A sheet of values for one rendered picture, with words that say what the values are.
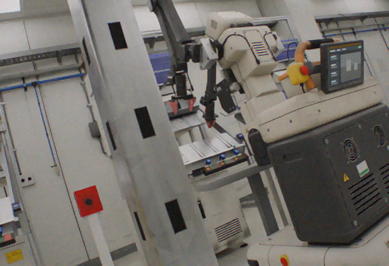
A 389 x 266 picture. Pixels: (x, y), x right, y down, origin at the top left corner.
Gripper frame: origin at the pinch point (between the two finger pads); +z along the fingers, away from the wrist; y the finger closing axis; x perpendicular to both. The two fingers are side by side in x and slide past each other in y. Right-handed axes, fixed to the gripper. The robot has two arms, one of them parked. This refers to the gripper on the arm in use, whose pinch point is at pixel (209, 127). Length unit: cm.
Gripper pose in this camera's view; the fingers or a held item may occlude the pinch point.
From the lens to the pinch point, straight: 245.3
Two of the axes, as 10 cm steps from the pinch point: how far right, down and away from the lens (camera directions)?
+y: -8.5, 2.3, -4.8
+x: 5.3, 3.9, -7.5
